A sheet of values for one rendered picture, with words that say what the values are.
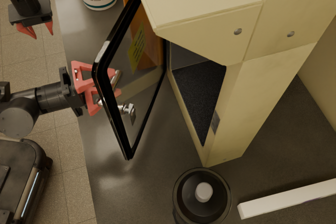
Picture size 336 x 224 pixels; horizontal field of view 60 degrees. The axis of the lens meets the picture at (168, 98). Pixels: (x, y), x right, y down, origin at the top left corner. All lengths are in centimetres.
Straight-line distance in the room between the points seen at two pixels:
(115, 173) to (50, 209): 107
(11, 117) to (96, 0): 66
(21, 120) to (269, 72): 41
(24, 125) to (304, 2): 46
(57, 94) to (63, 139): 136
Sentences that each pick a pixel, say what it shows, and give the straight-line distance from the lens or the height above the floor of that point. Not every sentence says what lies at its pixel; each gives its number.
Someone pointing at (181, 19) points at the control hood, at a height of 151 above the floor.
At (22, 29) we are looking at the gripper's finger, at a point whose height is 116.
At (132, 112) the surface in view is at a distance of 57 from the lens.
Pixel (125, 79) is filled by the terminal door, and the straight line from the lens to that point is 54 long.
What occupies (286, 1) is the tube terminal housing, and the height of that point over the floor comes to 150.
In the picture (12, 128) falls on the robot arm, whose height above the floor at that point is 125.
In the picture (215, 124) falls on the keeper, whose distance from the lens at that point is 57.
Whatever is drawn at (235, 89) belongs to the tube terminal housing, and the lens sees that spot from 44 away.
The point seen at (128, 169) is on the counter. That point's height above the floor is 94.
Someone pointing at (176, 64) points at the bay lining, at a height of 104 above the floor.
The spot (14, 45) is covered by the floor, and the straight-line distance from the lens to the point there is 253.
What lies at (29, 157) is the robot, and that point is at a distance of 171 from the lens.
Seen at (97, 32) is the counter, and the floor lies 94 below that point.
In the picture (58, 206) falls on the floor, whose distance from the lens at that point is 184.
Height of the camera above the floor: 171
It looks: 60 degrees down
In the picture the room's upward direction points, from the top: straight up
